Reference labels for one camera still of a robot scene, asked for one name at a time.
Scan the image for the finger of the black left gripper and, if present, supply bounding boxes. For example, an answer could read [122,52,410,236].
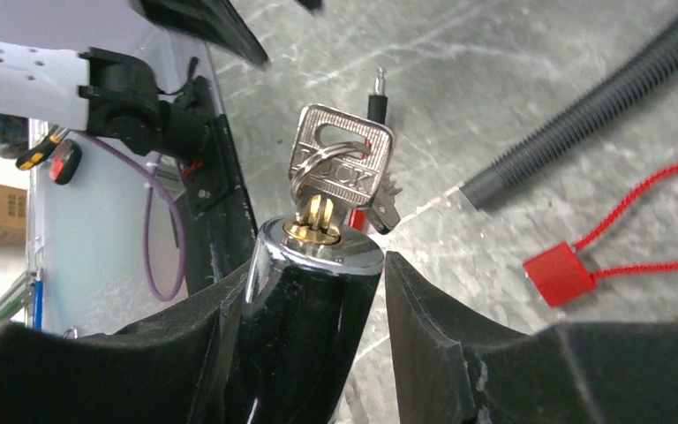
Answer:
[131,0,269,68]

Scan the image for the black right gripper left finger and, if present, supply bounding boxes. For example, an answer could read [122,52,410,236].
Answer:
[0,266,248,423]

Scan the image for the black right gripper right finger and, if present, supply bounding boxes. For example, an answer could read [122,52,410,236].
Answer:
[385,252,678,423]

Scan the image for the red cable bike lock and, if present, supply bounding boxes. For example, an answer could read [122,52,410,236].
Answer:
[224,65,390,424]

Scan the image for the small silver keys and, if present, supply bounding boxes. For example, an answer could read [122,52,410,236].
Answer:
[284,103,401,245]

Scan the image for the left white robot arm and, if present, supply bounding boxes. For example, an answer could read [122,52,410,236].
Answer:
[0,0,269,162]

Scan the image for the black corrugated hose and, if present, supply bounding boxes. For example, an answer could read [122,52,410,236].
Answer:
[460,0,678,212]

